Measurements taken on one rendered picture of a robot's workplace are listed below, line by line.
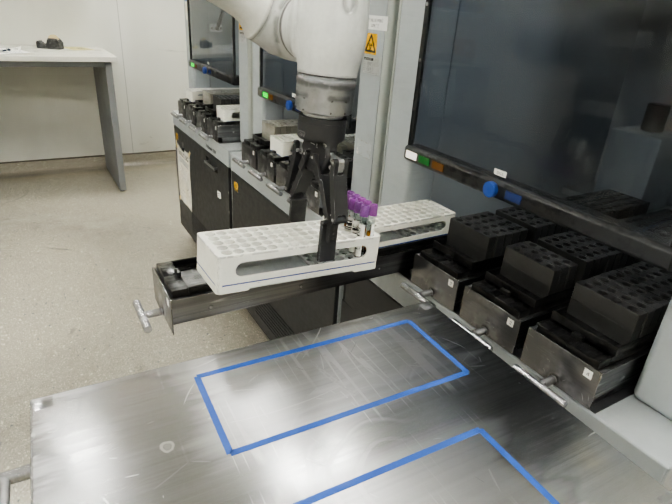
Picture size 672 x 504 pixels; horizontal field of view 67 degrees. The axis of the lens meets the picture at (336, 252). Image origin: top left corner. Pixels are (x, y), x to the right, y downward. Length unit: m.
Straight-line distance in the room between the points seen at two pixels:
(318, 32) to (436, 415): 0.53
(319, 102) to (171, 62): 3.75
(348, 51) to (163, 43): 3.74
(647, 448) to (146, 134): 4.14
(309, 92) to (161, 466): 0.52
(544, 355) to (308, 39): 0.61
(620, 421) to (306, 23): 0.74
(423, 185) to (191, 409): 0.82
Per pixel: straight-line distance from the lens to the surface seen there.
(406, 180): 1.24
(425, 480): 0.60
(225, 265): 0.76
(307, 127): 0.79
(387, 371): 0.72
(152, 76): 4.46
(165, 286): 0.95
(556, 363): 0.91
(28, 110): 4.40
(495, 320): 0.97
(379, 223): 1.08
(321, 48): 0.76
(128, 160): 4.54
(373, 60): 1.33
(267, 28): 0.88
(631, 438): 0.89
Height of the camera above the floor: 1.27
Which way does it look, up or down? 26 degrees down
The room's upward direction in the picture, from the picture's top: 4 degrees clockwise
